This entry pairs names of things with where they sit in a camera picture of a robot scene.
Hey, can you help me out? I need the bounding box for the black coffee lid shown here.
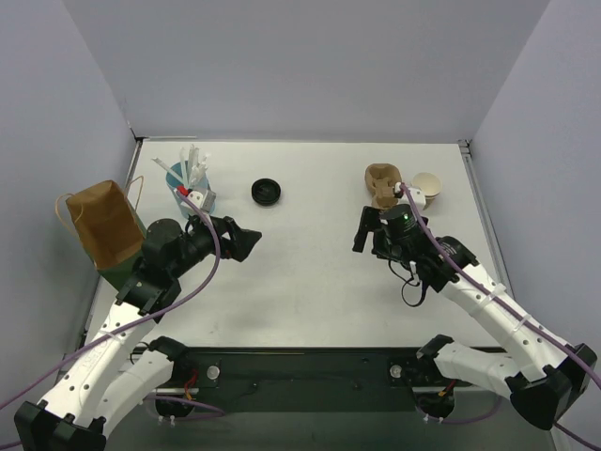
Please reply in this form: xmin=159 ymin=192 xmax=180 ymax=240
xmin=251 ymin=178 xmax=282 ymax=207

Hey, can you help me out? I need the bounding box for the brown paper coffee cup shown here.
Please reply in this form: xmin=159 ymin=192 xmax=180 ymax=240
xmin=411 ymin=172 xmax=442 ymax=209

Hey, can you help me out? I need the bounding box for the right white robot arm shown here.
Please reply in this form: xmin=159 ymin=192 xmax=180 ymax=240
xmin=353 ymin=204 xmax=599 ymax=430

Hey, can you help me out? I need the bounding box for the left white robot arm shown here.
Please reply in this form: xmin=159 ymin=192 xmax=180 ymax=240
xmin=14 ymin=216 xmax=262 ymax=450

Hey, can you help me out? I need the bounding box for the brown pulp cup carrier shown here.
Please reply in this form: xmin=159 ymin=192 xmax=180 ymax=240
xmin=364 ymin=163 xmax=402 ymax=210

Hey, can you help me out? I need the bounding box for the blue straw holder cup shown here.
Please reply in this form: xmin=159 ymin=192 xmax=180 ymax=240
xmin=165 ymin=163 xmax=217 ymax=218

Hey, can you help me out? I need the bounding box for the white wrapped straw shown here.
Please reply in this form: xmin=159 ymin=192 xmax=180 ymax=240
xmin=193 ymin=153 xmax=210 ymax=180
xmin=187 ymin=145 xmax=199 ymax=185
xmin=179 ymin=148 xmax=189 ymax=187
xmin=151 ymin=158 xmax=181 ymax=179

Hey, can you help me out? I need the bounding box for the brown and green paper bag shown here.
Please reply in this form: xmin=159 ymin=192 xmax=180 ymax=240
xmin=54 ymin=180 xmax=146 ymax=290

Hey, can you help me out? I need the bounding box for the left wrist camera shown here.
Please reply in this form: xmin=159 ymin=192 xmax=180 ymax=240
xmin=173 ymin=185 xmax=216 ymax=218

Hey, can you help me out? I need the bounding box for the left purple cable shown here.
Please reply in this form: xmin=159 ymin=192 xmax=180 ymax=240
xmin=0 ymin=190 xmax=222 ymax=410

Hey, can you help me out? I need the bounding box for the purple cable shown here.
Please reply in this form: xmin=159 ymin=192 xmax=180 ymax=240
xmin=398 ymin=185 xmax=601 ymax=450
xmin=0 ymin=190 xmax=222 ymax=410

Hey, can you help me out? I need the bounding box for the aluminium frame rail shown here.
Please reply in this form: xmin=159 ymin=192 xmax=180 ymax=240
xmin=457 ymin=140 xmax=515 ymax=298

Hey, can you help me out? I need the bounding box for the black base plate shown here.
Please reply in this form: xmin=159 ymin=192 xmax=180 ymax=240
xmin=159 ymin=348 xmax=450 ymax=413

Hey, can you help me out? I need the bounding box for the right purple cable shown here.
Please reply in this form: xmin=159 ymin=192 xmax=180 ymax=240
xmin=398 ymin=185 xmax=601 ymax=450

